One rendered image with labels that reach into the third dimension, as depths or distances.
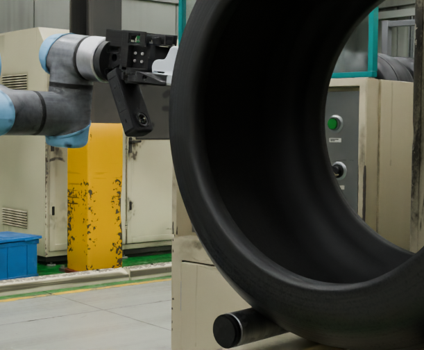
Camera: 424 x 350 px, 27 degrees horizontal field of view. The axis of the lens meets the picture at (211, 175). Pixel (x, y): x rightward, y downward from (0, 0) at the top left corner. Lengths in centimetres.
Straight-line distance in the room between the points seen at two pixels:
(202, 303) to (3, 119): 85
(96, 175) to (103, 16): 124
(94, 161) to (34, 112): 542
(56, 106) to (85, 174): 540
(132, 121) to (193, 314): 83
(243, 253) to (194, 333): 103
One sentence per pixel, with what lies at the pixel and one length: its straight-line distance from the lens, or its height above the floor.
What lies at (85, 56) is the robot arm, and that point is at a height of 128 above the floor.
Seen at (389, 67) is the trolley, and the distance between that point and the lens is 527.
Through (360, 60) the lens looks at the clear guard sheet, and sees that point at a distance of 183.
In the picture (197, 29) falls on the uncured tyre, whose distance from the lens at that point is 116.
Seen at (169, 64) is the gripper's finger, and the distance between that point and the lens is 133.
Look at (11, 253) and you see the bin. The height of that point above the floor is 21.
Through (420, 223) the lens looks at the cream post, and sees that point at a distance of 138.
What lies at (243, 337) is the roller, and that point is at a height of 89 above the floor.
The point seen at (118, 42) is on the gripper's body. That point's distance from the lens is 142.
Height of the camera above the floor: 116
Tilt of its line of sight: 3 degrees down
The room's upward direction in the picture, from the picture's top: 1 degrees clockwise
